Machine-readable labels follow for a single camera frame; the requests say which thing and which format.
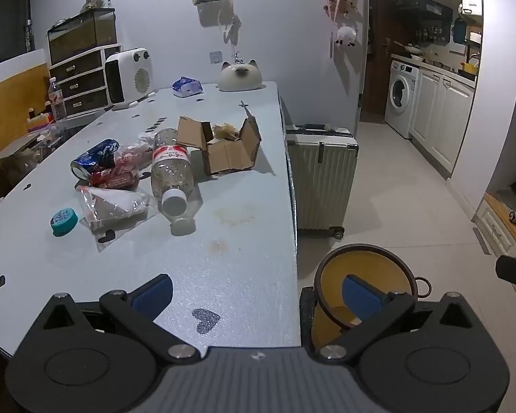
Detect white plush sheep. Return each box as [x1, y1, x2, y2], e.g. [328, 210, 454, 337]
[334, 26, 357, 48]

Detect white ribbed suitcase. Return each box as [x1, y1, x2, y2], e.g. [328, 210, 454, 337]
[285, 124, 360, 239]

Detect grey flat board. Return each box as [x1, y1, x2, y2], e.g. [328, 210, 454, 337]
[0, 131, 52, 161]

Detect pink pen set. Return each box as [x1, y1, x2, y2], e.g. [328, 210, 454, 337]
[26, 112, 54, 135]

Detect dark drawer unit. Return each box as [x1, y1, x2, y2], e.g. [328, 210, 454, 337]
[49, 45, 123, 120]

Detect cardboard box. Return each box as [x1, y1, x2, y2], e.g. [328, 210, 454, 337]
[175, 102, 262, 176]

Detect wooden door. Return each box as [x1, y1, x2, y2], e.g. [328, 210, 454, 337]
[359, 0, 396, 123]

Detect red cardboard packet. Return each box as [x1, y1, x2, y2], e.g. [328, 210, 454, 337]
[89, 170, 141, 191]

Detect cat-shaped ceramic ornament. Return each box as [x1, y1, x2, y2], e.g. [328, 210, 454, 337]
[218, 59, 265, 92]

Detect glass fish tank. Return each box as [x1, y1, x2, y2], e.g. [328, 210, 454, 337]
[47, 8, 118, 65]

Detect white lower kitchen cabinets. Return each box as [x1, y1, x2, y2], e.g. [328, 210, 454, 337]
[408, 66, 476, 177]

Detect teal round lid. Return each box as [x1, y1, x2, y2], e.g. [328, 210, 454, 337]
[50, 208, 79, 237]

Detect blue tissue pack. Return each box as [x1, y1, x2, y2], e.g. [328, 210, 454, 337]
[172, 76, 204, 98]

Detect yellow trash bin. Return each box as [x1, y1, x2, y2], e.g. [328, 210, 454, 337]
[310, 244, 431, 353]

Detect hanging wall ornament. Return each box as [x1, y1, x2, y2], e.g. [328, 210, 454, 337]
[221, 13, 241, 46]

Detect pink printed plastic bag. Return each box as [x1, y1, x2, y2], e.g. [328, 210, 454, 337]
[111, 143, 154, 173]

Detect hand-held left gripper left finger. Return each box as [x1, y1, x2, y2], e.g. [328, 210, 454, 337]
[25, 274, 202, 364]

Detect upright water bottle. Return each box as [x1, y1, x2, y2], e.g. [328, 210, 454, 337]
[48, 76, 68, 123]

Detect white space heater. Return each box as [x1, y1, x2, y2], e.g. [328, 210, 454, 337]
[104, 48, 158, 110]

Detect crushed blue can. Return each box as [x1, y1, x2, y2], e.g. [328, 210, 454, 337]
[71, 139, 120, 180]

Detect white washing machine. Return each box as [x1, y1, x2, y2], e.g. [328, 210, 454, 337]
[385, 60, 420, 139]

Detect crumpled brown paper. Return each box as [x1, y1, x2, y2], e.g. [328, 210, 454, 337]
[212, 123, 241, 142]

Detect wooden wall toys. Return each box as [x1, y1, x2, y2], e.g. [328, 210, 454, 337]
[324, 0, 357, 16]

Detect low wooden shoe cabinet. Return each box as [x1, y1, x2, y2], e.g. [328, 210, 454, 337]
[475, 193, 516, 260]

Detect black range hood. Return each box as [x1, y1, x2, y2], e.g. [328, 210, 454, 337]
[395, 1, 452, 21]

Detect clear plastic wrapper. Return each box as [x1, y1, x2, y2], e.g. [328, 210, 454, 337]
[76, 185, 159, 231]

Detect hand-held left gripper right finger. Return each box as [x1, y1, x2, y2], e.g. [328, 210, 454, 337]
[316, 274, 490, 364]

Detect clear plastic bottle red label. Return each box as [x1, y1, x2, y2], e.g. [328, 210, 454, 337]
[150, 128, 198, 223]

